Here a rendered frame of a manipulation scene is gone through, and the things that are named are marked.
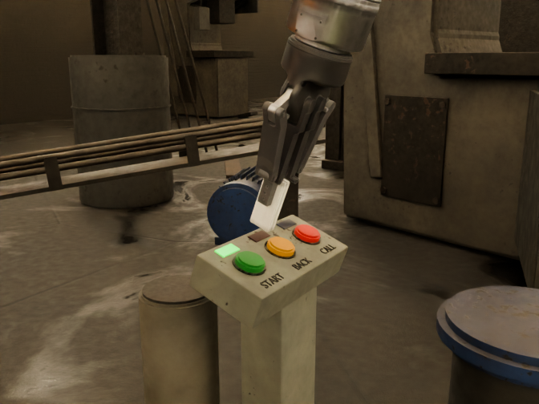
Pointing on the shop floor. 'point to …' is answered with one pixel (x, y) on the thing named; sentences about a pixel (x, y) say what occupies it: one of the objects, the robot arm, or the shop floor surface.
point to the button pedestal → (273, 310)
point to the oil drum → (121, 121)
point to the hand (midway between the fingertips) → (269, 202)
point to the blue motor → (234, 206)
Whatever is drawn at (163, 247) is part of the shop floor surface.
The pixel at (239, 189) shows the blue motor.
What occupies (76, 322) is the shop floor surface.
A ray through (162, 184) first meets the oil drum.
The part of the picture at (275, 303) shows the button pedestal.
